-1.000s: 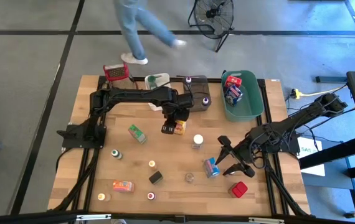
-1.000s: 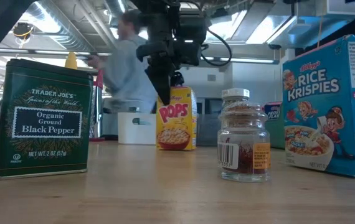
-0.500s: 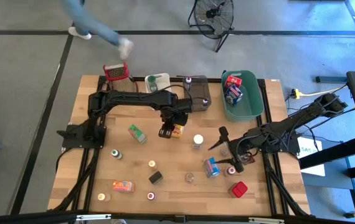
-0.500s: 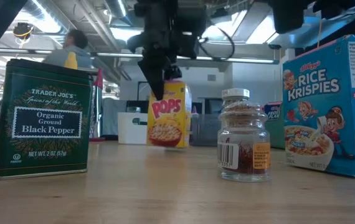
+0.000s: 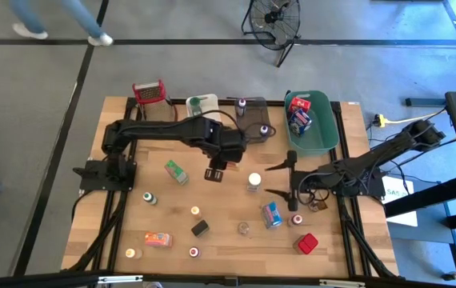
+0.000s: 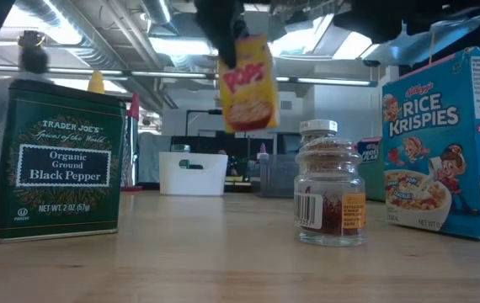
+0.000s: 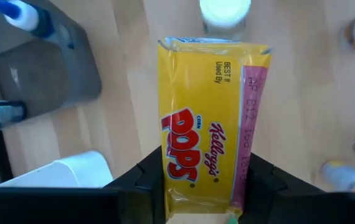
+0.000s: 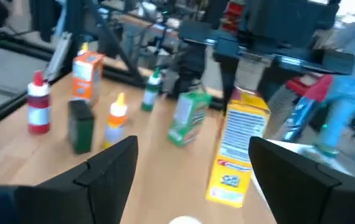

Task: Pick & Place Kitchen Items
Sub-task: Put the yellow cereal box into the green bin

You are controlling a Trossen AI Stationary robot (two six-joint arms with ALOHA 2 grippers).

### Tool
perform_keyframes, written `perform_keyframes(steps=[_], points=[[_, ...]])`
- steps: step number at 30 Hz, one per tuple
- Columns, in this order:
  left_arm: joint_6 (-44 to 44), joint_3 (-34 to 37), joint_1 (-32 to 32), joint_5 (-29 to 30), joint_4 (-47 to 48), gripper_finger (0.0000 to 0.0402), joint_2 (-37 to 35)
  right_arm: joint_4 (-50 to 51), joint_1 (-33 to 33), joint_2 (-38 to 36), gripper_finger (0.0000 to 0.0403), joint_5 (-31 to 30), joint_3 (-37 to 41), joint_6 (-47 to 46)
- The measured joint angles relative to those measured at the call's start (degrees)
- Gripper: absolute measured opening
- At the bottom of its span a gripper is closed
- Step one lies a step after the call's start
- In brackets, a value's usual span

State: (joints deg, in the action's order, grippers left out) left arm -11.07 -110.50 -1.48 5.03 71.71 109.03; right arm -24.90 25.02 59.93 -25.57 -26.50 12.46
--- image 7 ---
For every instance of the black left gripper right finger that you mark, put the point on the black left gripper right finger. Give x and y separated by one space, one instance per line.
305 208

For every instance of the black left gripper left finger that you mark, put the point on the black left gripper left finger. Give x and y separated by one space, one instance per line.
71 207

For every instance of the yellow food colouring bottle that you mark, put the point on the yellow food colouring bottle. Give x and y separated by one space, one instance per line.
345 177

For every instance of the Corn Pops cereal box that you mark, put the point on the Corn Pops cereal box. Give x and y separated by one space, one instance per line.
202 109

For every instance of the blue food colouring bottle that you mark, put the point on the blue food colouring bottle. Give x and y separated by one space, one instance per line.
21 14

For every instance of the white plastic bin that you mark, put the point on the white plastic bin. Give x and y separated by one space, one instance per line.
71 172

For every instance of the grey translucent plastic bin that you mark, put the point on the grey translucent plastic bin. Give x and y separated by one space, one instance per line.
40 77

